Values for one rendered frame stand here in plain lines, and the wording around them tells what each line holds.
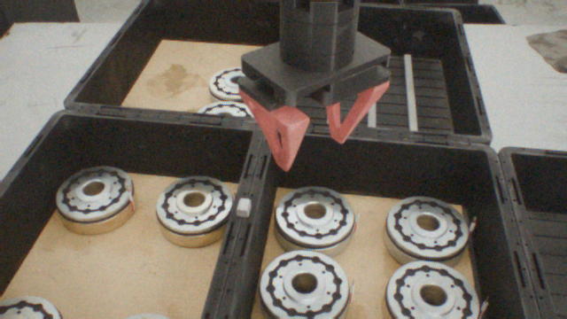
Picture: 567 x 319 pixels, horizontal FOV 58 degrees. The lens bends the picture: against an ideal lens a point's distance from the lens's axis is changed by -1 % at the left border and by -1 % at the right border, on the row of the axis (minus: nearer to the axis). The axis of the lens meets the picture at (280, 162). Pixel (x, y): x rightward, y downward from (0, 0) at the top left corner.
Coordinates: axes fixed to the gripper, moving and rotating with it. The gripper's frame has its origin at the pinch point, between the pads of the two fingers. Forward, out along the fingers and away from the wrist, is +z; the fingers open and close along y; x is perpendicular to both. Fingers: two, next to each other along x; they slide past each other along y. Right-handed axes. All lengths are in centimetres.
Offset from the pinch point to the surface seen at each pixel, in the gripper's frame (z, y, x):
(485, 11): 56, -155, -77
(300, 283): 22.1, -0.8, -1.2
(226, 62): 22, -22, -51
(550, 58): 34, -97, -23
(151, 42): 20, -12, -63
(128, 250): 23.5, 13.1, -19.3
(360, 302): 23.4, -5.3, 4.3
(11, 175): 13.5, 21.7, -29.7
